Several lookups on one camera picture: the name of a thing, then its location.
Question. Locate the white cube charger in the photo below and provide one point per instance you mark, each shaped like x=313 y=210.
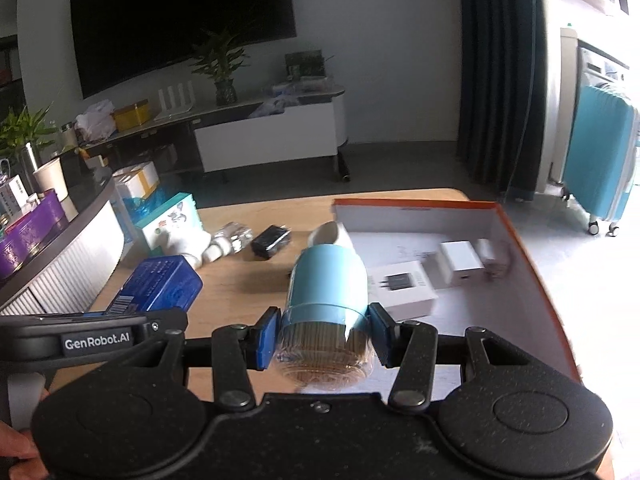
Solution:
x=462 y=262

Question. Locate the black charger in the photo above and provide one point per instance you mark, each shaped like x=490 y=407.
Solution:
x=271 y=241

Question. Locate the green picture box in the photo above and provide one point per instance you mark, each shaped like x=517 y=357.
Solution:
x=304 y=65

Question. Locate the dark bookshelf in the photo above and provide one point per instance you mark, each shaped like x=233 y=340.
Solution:
x=10 y=62

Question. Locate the light blue toothpick holder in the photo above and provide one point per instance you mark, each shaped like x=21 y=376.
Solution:
x=325 y=290

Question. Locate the white washing machine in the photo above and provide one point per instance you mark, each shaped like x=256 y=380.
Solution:
x=600 y=67

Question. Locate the person's left hand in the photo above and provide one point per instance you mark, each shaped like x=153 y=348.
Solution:
x=15 y=452

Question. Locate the small white bottle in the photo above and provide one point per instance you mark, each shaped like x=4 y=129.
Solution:
x=217 y=249

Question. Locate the steel thermos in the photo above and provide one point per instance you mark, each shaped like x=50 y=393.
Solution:
x=31 y=165

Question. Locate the white plastic bag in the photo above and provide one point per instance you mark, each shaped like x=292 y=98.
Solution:
x=95 y=121

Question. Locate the dark blue box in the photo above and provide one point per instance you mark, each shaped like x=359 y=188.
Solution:
x=155 y=285

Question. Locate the clear plastic bag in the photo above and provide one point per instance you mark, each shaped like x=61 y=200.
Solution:
x=275 y=107

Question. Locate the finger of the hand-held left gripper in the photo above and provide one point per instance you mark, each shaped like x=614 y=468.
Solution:
x=170 y=319

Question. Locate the green plant in glass vase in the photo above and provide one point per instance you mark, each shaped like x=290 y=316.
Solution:
x=220 y=65

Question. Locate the white and grey television stand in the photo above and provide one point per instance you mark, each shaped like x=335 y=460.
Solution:
x=270 y=137

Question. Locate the glass bottle with grey cap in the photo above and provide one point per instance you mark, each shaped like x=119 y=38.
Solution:
x=236 y=237

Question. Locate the teal printed box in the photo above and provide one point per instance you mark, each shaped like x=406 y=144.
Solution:
x=170 y=220

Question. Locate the light blue suitcase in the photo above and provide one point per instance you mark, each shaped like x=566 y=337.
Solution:
x=597 y=160

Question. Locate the black wall television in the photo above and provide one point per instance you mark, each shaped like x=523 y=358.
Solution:
x=180 y=15

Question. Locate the orange cardboard box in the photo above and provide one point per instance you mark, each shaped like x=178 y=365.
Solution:
x=475 y=310

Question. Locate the white paper box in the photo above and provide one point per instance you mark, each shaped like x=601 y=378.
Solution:
x=14 y=197

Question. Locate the blue water bottle pack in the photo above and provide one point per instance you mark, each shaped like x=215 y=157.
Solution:
x=142 y=207

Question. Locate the glass jar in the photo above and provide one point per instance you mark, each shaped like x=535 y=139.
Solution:
x=67 y=135

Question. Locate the white and yellow box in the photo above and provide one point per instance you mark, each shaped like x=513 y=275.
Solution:
x=136 y=180

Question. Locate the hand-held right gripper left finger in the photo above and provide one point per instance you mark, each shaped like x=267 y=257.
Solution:
x=267 y=340

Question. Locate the white charger box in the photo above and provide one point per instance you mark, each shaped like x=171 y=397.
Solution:
x=407 y=287

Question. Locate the white paper cup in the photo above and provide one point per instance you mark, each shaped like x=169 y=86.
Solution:
x=50 y=177

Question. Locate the leafy green plant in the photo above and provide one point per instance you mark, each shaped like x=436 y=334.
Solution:
x=22 y=130

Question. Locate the dark green curtain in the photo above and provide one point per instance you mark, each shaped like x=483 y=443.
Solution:
x=495 y=75

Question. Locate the white router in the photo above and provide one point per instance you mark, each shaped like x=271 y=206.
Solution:
x=175 y=100

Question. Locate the curved white counter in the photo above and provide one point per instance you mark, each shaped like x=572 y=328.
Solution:
x=85 y=255

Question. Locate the purple box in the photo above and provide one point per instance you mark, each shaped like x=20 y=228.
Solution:
x=35 y=232

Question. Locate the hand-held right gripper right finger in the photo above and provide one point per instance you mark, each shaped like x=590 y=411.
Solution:
x=382 y=332

